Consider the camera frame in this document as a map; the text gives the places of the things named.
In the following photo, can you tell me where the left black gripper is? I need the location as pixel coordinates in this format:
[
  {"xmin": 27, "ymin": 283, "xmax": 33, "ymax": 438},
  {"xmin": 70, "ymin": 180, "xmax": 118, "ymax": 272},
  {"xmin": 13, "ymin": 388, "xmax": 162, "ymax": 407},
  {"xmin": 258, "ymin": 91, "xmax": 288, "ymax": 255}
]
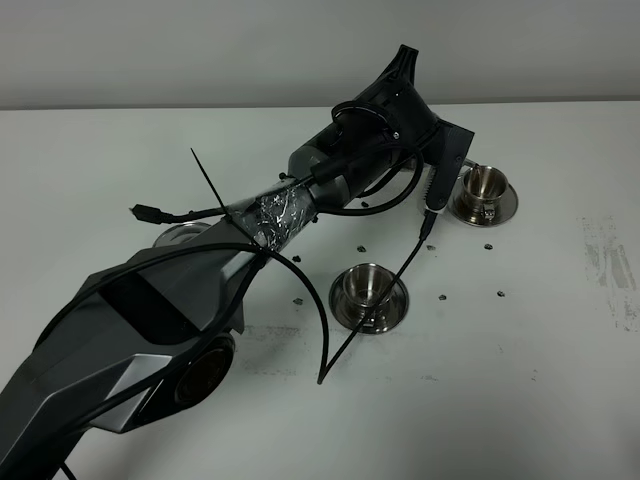
[{"xmin": 344, "ymin": 44, "xmax": 440, "ymax": 150}]

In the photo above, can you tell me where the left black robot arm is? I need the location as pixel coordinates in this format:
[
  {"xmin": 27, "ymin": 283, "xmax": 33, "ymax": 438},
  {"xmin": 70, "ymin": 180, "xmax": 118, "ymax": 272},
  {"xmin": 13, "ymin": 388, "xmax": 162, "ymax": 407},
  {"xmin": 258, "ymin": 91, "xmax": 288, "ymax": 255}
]
[{"xmin": 1, "ymin": 45, "xmax": 439, "ymax": 479}]

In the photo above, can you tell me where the far stainless steel teacup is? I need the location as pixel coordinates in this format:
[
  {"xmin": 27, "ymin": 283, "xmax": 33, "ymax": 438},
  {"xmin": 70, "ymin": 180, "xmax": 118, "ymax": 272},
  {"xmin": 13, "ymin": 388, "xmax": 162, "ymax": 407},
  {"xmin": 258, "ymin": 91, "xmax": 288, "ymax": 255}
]
[{"xmin": 462, "ymin": 165, "xmax": 509, "ymax": 201}]

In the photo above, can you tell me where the stainless steel teacup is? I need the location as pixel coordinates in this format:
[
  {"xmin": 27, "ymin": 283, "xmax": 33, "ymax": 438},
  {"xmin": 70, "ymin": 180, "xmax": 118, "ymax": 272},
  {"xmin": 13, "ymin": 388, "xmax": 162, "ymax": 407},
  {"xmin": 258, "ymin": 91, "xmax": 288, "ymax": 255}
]
[
  {"xmin": 462, "ymin": 165, "xmax": 509, "ymax": 201},
  {"xmin": 341, "ymin": 263, "xmax": 394, "ymax": 308}
]

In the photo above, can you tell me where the near stainless steel teacup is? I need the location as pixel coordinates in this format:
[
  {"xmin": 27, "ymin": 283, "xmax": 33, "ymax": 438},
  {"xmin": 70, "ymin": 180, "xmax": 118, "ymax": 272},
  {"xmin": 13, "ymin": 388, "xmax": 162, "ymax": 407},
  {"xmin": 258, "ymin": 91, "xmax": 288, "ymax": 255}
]
[{"xmin": 341, "ymin": 263, "xmax": 394, "ymax": 308}]

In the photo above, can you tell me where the teapot steel saucer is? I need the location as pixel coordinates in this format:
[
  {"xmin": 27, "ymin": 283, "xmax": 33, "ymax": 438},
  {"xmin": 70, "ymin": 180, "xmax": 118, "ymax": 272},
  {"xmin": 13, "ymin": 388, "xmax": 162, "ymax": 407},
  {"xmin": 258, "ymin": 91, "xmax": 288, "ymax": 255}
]
[{"xmin": 153, "ymin": 221, "xmax": 211, "ymax": 248}]

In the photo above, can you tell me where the far steel saucer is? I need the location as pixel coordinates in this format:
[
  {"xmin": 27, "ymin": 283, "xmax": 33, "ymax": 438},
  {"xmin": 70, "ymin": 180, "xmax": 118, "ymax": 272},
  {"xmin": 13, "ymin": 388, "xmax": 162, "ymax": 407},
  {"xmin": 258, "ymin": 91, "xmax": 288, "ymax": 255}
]
[{"xmin": 447, "ymin": 176, "xmax": 519, "ymax": 228}]

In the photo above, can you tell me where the black zip tie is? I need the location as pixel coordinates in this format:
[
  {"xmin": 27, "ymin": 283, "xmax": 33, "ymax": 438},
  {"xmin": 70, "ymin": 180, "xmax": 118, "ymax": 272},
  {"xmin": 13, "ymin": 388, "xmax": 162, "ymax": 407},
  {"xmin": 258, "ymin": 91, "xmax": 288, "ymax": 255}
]
[{"xmin": 189, "ymin": 147, "xmax": 332, "ymax": 386}]

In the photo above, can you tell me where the near steel saucer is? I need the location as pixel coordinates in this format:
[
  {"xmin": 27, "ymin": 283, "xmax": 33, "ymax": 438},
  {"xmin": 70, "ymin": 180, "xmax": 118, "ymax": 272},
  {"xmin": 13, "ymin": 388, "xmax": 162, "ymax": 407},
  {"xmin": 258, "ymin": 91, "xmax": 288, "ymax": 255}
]
[{"xmin": 329, "ymin": 269, "xmax": 409, "ymax": 335}]

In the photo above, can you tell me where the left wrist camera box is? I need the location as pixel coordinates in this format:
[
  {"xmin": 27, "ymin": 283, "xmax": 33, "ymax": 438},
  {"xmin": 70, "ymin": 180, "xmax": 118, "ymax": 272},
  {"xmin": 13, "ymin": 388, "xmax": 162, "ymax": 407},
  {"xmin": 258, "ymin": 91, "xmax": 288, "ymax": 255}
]
[{"xmin": 423, "ymin": 119, "xmax": 474, "ymax": 213}]

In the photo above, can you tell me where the left black camera cable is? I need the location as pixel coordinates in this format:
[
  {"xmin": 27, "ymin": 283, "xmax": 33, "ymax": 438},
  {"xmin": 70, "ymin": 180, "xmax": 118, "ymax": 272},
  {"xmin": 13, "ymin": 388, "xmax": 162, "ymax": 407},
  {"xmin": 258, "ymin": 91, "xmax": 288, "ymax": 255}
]
[{"xmin": 29, "ymin": 99, "xmax": 441, "ymax": 480}]

